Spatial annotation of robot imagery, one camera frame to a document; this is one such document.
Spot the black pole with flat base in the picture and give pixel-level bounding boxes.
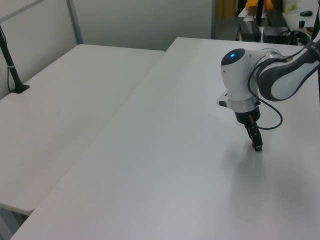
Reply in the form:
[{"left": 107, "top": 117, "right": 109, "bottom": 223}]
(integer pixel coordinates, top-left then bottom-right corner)
[{"left": 0, "top": 24, "right": 31, "bottom": 95}]

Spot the black power supply box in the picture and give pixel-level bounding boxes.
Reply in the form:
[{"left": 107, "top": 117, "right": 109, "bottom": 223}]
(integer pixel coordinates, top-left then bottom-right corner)
[{"left": 238, "top": 21, "right": 261, "bottom": 42}]

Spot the black square box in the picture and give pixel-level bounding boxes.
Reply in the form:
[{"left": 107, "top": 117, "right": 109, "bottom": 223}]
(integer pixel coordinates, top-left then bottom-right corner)
[{"left": 262, "top": 26, "right": 292, "bottom": 45}]

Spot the thin black cable on pole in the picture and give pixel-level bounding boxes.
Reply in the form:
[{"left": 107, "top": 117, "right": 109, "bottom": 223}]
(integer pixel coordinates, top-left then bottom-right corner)
[{"left": 0, "top": 26, "right": 12, "bottom": 93}]

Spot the grey partition post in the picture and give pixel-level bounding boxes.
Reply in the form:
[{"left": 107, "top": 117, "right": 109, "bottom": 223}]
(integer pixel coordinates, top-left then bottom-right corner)
[{"left": 210, "top": 0, "right": 217, "bottom": 40}]

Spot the grey metal frame post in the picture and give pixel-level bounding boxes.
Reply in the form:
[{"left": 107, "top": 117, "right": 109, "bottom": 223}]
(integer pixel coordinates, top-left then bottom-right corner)
[{"left": 66, "top": 0, "right": 84, "bottom": 46}]

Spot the orange object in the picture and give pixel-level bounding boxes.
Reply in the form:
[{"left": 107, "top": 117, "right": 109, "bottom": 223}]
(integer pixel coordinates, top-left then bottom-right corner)
[{"left": 245, "top": 0, "right": 274, "bottom": 11}]

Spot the green and white box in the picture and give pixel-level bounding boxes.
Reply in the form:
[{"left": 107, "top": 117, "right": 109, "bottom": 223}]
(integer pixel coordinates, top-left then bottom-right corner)
[{"left": 283, "top": 0, "right": 299, "bottom": 13}]

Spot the black keyboard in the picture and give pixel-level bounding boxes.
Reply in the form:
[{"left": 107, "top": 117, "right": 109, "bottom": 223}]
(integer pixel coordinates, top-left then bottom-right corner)
[{"left": 265, "top": 9, "right": 289, "bottom": 27}]

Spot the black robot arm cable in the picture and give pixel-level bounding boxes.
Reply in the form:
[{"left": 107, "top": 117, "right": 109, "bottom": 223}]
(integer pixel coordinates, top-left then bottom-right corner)
[{"left": 246, "top": 37, "right": 320, "bottom": 131}]

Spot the yellow cabinet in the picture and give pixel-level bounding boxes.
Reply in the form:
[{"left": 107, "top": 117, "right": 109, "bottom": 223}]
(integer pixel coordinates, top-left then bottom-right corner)
[{"left": 215, "top": 0, "right": 237, "bottom": 19}]

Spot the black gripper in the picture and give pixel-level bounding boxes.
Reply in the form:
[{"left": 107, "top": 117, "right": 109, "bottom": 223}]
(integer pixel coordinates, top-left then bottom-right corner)
[{"left": 234, "top": 106, "right": 264, "bottom": 153}]

